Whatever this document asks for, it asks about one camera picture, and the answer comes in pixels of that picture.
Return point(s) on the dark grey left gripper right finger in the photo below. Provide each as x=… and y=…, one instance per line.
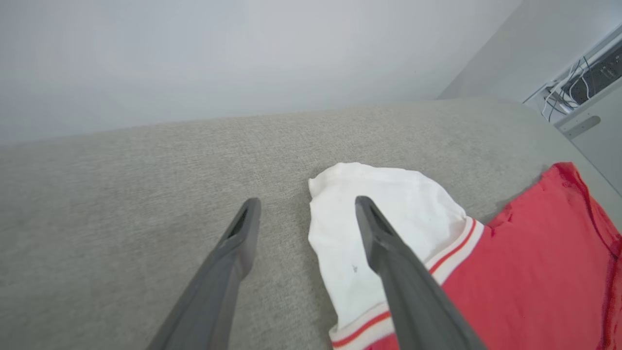
x=413, y=296

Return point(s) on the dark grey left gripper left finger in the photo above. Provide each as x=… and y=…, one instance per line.
x=218, y=282

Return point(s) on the red basketball jersey white trim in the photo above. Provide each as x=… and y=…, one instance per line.
x=525, y=272

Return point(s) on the grey fabric sofa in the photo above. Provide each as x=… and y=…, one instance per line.
x=121, y=194

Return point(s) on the white cabinet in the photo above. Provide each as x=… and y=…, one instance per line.
x=600, y=136

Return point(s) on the black electronic device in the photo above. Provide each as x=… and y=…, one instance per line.
x=600, y=75

